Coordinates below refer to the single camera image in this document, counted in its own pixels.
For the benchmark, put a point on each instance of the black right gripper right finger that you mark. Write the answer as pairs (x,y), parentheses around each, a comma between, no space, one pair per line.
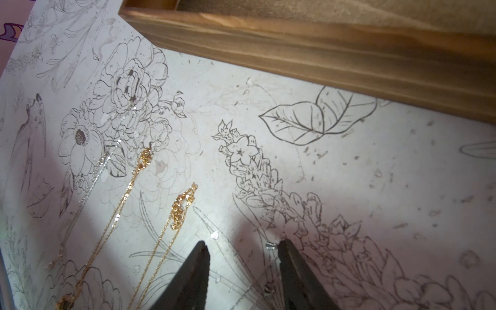
(301,288)

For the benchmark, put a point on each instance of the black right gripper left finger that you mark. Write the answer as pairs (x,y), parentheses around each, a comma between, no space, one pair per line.
(188,288)

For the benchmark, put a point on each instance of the wooden jewelry display stand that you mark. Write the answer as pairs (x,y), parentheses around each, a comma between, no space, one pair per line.
(442,71)

